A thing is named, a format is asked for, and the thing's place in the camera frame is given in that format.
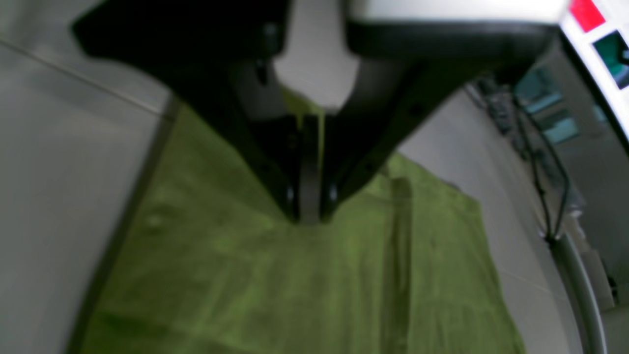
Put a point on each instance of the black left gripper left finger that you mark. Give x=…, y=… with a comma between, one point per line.
x=217, y=56

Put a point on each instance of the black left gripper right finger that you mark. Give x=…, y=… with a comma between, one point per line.
x=406, y=71

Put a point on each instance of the green T-shirt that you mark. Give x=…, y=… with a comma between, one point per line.
x=209, y=265

